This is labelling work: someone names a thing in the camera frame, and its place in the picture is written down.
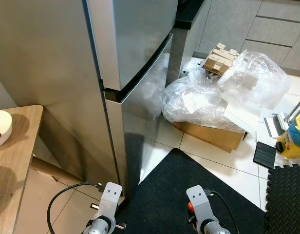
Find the black kitchen counter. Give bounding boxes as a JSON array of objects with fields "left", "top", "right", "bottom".
[{"left": 174, "top": 0, "right": 205, "bottom": 30}]

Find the black flat rectangular pad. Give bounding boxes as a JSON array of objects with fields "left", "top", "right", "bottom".
[{"left": 253, "top": 141, "right": 278, "bottom": 169}]

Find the grey kitchen cabinet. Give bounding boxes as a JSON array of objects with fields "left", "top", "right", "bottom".
[{"left": 191, "top": 0, "right": 300, "bottom": 74}]

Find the white bowl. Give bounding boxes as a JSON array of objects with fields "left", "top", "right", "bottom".
[{"left": 0, "top": 110, "right": 13, "bottom": 149}]

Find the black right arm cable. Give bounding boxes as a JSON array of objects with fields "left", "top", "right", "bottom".
[{"left": 208, "top": 189, "right": 241, "bottom": 234}]

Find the beige cardboard packing insert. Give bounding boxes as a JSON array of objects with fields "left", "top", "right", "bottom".
[{"left": 203, "top": 43, "right": 240, "bottom": 77}]

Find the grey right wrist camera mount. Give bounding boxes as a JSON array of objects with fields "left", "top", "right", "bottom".
[{"left": 186, "top": 185, "right": 215, "bottom": 224}]

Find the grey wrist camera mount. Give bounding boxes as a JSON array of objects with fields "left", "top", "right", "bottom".
[
  {"left": 186, "top": 185, "right": 215, "bottom": 224},
  {"left": 98, "top": 182, "right": 124, "bottom": 221}
]

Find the brown cardboard box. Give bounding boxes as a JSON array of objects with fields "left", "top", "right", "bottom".
[{"left": 173, "top": 120, "right": 246, "bottom": 153}]

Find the silver refrigerator body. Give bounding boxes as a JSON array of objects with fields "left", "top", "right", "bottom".
[{"left": 0, "top": 0, "right": 120, "bottom": 185}]

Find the yellow-lidded container blue label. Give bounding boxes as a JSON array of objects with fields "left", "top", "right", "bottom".
[{"left": 276, "top": 116, "right": 300, "bottom": 160}]

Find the silver folding hand trolley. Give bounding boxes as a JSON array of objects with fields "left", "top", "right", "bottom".
[{"left": 263, "top": 95, "right": 300, "bottom": 139}]

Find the silver freezer door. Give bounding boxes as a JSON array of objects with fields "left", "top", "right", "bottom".
[{"left": 87, "top": 0, "right": 179, "bottom": 92}]

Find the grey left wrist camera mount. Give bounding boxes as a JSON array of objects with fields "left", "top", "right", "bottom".
[{"left": 98, "top": 182, "right": 124, "bottom": 221}]

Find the wooden table leg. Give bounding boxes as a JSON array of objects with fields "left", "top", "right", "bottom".
[{"left": 31, "top": 155, "right": 88, "bottom": 187}]

